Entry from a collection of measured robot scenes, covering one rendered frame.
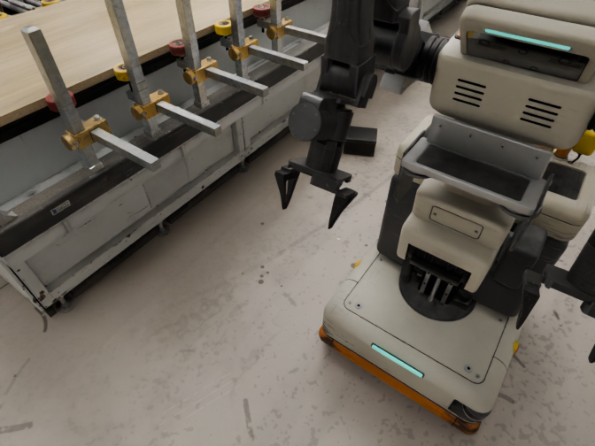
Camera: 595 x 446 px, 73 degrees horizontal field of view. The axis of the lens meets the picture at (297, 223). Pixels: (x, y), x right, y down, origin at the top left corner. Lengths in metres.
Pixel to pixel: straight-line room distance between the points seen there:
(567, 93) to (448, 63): 0.20
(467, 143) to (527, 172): 0.12
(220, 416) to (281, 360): 0.30
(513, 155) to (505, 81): 0.14
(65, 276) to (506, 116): 1.70
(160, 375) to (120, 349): 0.21
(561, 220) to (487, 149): 0.47
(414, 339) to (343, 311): 0.26
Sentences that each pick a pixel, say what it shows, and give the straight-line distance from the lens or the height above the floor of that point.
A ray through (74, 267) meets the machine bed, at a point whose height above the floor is 0.17.
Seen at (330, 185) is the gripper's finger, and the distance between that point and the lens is 0.67.
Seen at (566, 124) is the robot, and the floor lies 1.15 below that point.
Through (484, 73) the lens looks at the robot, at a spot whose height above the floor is 1.20.
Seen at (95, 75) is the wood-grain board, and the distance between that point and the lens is 1.59.
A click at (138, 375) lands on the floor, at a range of 1.76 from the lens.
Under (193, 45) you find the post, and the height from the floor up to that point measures 0.94.
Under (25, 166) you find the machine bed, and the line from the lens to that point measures 1.62.
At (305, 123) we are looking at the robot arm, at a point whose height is 1.20.
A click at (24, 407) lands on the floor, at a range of 1.89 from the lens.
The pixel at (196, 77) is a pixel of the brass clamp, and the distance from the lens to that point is 1.61.
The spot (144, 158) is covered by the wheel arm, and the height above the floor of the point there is 0.84.
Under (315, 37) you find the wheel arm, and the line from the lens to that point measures 1.90.
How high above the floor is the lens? 1.52
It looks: 46 degrees down
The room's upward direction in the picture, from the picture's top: straight up
